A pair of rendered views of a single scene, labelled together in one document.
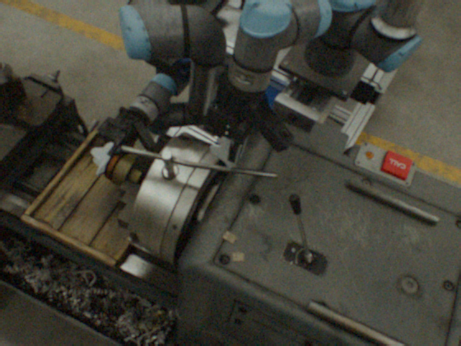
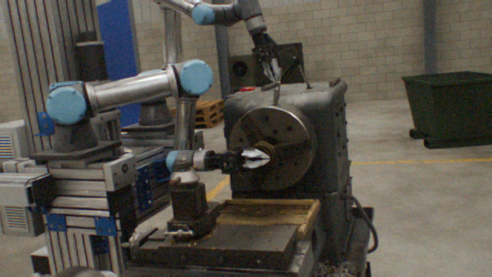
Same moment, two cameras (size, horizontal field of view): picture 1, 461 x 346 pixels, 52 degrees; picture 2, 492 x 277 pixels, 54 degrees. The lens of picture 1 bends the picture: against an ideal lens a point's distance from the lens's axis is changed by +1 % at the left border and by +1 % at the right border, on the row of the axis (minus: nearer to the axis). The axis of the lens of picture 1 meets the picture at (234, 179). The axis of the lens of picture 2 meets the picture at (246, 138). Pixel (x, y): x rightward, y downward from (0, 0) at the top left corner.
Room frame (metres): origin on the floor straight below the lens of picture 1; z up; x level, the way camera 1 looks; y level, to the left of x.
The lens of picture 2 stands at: (0.56, 1.90, 1.44)
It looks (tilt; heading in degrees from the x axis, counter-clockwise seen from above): 10 degrees down; 274
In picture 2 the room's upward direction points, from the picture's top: 6 degrees counter-clockwise
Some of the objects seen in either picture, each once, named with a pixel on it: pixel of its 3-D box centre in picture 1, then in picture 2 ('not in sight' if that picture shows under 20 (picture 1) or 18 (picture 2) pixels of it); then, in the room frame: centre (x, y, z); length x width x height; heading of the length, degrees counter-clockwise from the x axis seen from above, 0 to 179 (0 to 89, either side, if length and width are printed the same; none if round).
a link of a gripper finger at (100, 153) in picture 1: (101, 156); (254, 155); (0.63, 0.35, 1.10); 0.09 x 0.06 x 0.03; 163
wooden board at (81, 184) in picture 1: (105, 194); (259, 218); (0.63, 0.37, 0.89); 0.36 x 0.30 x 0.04; 165
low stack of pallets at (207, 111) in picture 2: not in sight; (199, 114); (2.10, -8.02, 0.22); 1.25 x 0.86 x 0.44; 80
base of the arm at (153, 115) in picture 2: (333, 44); (154, 111); (1.08, -0.20, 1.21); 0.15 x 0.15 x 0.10
